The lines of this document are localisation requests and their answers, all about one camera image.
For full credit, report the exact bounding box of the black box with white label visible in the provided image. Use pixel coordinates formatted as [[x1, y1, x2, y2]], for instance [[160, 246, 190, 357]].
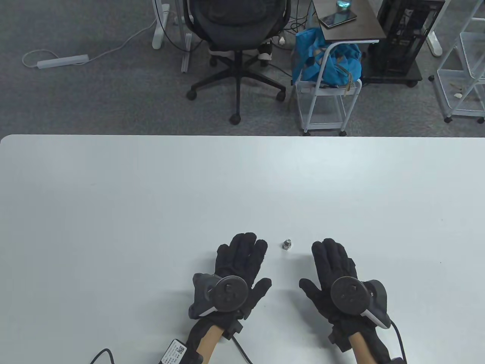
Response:
[[158, 339, 190, 364]]

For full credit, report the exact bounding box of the black smartphone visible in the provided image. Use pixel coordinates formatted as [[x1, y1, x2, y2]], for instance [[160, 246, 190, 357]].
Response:
[[318, 11, 358, 29]]

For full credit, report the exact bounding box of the black wheeled stand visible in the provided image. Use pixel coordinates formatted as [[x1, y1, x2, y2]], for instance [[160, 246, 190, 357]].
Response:
[[360, 61, 423, 88]]

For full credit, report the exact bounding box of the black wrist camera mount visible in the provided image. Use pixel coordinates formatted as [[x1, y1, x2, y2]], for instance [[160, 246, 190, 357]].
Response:
[[223, 320, 243, 340], [329, 330, 351, 353]]

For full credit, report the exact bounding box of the white power strip cable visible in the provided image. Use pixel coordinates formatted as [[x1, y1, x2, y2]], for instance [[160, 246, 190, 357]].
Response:
[[22, 17, 158, 69]]

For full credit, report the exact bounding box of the white desk foot bar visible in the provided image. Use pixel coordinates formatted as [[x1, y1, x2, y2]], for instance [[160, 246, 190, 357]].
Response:
[[180, 33, 194, 73]]

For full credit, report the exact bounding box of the person's left forearm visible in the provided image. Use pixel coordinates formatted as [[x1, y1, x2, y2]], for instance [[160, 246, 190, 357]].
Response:
[[185, 318, 228, 364]]

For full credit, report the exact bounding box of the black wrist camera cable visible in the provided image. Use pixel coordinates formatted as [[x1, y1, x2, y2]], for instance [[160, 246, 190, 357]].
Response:
[[231, 337, 253, 364], [390, 320, 408, 364]]

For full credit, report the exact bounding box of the grey hand controller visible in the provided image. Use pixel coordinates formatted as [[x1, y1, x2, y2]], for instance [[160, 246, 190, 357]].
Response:
[[330, 277, 391, 329], [188, 272, 249, 320]]

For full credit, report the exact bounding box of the white power strip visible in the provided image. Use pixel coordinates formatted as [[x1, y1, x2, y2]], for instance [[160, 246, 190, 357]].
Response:
[[37, 55, 89, 70]]

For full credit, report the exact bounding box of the blue fabric bag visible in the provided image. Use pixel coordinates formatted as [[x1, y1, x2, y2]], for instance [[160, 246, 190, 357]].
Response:
[[291, 27, 363, 87]]

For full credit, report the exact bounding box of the person's left hand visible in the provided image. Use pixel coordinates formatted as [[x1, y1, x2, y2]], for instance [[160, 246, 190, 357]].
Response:
[[207, 233, 272, 331]]

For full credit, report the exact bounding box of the white-framed dark side table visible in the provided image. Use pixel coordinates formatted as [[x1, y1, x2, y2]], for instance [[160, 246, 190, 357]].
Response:
[[295, 0, 386, 136]]

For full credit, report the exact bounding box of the black computer case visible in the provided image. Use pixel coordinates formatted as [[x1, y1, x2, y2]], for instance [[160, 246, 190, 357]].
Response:
[[369, 0, 446, 76]]

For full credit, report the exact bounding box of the white mesh shelf trolley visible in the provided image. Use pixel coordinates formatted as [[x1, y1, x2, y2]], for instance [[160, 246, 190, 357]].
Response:
[[429, 0, 485, 124]]

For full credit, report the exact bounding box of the person's right hand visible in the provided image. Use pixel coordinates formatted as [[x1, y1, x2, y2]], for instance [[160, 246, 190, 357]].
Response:
[[299, 238, 375, 336]]

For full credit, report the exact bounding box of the black office chair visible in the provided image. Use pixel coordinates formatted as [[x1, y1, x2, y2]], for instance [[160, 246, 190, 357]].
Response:
[[183, 0, 292, 126]]

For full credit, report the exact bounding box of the person's right forearm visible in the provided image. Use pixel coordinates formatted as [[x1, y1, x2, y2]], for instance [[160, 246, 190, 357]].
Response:
[[347, 326, 393, 364]]

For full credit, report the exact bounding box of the white desk leg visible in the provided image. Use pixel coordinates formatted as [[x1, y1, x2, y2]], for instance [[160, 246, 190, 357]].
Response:
[[152, 0, 170, 50], [426, 30, 443, 57]]

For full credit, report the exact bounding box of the black table cable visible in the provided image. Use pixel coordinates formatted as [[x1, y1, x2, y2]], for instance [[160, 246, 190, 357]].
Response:
[[89, 348, 114, 364]]

